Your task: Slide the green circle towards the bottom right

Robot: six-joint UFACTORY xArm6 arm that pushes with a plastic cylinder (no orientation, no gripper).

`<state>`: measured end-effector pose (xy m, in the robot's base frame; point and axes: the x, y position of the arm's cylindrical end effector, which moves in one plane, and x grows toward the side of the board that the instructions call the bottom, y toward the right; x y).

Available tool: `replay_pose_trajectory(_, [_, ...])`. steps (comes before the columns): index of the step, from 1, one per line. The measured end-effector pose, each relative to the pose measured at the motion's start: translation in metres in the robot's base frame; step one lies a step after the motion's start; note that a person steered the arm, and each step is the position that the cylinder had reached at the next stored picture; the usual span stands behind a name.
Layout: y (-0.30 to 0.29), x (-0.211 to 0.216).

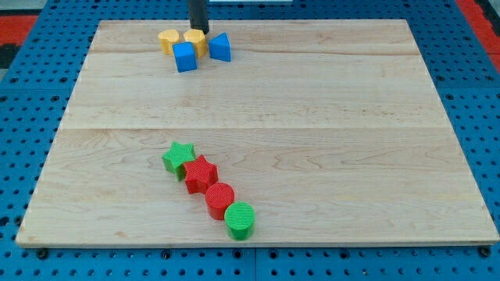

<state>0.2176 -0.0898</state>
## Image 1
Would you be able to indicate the red circle block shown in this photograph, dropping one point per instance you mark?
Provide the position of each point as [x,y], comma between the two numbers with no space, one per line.
[218,198]

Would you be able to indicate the green circle block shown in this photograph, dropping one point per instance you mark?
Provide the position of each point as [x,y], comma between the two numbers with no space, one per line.
[239,218]

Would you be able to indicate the red star block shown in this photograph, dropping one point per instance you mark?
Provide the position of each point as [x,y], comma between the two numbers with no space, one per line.
[200,175]

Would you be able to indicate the wooden board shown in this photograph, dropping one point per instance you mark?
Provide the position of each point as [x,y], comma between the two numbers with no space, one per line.
[332,130]

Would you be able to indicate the green star block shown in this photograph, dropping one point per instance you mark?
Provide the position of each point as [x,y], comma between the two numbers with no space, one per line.
[174,159]

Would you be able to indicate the blue triangle block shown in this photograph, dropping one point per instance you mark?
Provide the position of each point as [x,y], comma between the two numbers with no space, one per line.
[219,48]

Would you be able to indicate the blue cube block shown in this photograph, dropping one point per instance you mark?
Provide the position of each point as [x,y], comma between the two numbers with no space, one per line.
[185,57]

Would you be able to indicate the yellow hexagon block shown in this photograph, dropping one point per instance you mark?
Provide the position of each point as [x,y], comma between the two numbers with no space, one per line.
[198,40]

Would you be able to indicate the yellow heart block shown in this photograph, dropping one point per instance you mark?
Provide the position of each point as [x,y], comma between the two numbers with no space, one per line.
[167,39]

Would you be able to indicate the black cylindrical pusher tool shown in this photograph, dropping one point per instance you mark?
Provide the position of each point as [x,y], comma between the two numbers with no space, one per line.
[198,15]

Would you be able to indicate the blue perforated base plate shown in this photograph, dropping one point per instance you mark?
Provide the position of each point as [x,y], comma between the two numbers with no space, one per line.
[38,84]

